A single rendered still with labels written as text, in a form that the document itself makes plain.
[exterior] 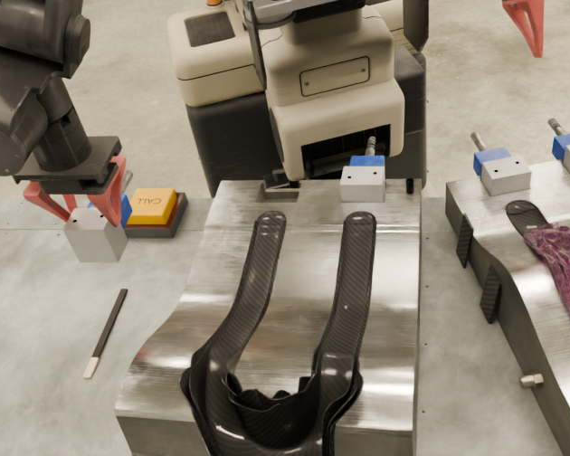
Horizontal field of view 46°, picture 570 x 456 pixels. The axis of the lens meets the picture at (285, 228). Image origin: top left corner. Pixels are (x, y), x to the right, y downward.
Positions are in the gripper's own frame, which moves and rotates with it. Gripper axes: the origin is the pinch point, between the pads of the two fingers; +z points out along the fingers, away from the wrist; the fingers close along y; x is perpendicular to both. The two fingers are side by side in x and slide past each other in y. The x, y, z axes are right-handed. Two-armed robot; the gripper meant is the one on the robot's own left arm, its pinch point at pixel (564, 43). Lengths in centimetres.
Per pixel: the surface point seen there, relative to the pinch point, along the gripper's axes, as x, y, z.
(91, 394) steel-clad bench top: -7, -65, 24
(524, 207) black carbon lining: -4.2, -9.8, 17.5
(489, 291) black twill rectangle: -12.6, -19.0, 22.9
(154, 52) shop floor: 255, -59, -11
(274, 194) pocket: 6.3, -38.3, 10.2
